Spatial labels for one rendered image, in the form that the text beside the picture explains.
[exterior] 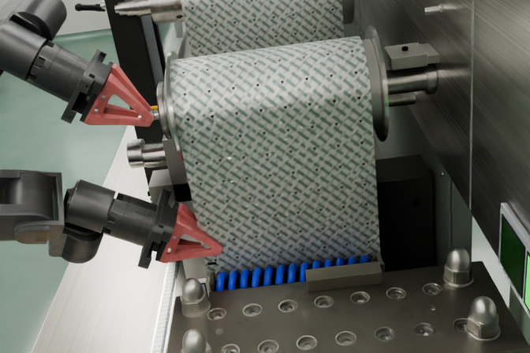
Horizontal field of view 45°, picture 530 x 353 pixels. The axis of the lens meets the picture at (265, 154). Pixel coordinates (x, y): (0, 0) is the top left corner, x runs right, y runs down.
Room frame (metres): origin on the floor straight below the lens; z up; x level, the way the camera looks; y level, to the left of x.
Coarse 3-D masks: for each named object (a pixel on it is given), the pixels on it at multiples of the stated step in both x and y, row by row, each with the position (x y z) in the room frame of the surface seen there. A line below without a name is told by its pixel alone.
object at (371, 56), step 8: (368, 40) 0.78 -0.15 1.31; (368, 48) 0.75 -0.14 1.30; (368, 56) 0.74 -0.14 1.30; (368, 64) 0.73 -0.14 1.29; (376, 64) 0.73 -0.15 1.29; (368, 72) 0.73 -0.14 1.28; (376, 72) 0.73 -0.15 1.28; (376, 80) 0.72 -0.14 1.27; (376, 88) 0.72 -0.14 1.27; (376, 96) 0.72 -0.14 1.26; (376, 104) 0.72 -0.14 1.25; (168, 112) 0.73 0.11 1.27; (376, 112) 0.72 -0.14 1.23; (168, 120) 0.73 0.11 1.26; (376, 120) 0.72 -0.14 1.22; (376, 128) 0.74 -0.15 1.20
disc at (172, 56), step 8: (168, 56) 0.78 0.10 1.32; (176, 56) 0.82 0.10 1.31; (168, 64) 0.76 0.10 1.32; (168, 72) 0.74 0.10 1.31; (168, 80) 0.73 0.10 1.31; (168, 88) 0.73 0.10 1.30; (168, 96) 0.72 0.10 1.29; (168, 104) 0.72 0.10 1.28; (176, 128) 0.71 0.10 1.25; (176, 136) 0.71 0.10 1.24; (176, 144) 0.71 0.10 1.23
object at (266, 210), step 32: (256, 160) 0.72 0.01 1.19; (288, 160) 0.71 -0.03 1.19; (320, 160) 0.71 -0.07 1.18; (352, 160) 0.71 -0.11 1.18; (192, 192) 0.72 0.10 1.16; (224, 192) 0.72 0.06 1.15; (256, 192) 0.72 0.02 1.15; (288, 192) 0.71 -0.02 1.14; (320, 192) 0.71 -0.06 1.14; (352, 192) 0.71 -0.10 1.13; (224, 224) 0.72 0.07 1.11; (256, 224) 0.72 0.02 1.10; (288, 224) 0.72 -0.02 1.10; (320, 224) 0.71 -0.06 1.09; (352, 224) 0.71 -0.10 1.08; (224, 256) 0.72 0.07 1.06; (256, 256) 0.72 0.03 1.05; (288, 256) 0.72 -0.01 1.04; (320, 256) 0.71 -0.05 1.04
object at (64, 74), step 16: (48, 48) 0.75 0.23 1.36; (64, 48) 0.77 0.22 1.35; (48, 64) 0.74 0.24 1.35; (64, 64) 0.74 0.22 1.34; (80, 64) 0.75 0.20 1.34; (32, 80) 0.74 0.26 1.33; (48, 80) 0.73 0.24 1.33; (64, 80) 0.73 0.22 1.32; (80, 80) 0.71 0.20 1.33; (64, 96) 0.74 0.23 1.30; (64, 112) 0.71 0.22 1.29
